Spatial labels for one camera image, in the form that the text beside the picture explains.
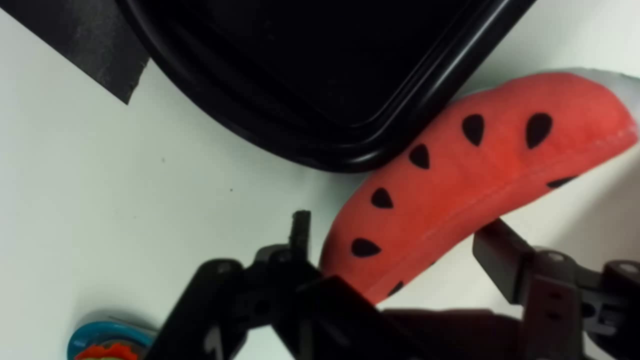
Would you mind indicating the small tin can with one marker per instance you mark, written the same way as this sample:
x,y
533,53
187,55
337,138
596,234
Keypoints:
x,y
113,341

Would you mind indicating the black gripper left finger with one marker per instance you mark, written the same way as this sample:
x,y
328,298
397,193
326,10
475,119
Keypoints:
x,y
267,300

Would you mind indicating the black rectangular plastic tray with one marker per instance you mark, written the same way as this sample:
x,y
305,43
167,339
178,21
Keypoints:
x,y
300,66

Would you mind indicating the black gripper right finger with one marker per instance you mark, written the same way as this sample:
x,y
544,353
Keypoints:
x,y
566,300

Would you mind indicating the red plush watermelon slice toy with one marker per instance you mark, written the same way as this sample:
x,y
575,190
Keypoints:
x,y
467,172

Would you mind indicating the black tape strip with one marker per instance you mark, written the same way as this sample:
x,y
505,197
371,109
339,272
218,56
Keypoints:
x,y
80,40

